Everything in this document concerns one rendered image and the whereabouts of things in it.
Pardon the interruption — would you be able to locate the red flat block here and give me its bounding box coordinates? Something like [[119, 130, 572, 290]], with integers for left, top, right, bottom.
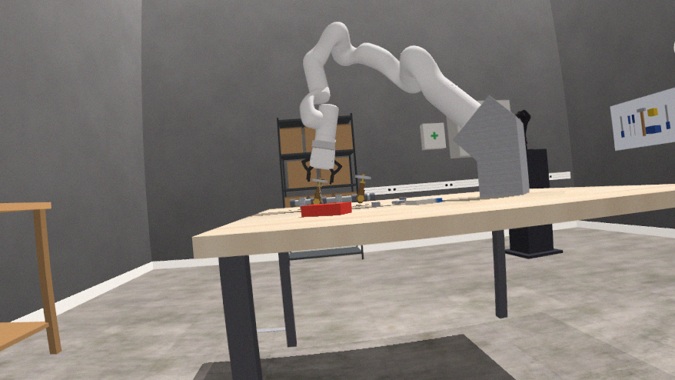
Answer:
[[301, 202, 352, 217]]

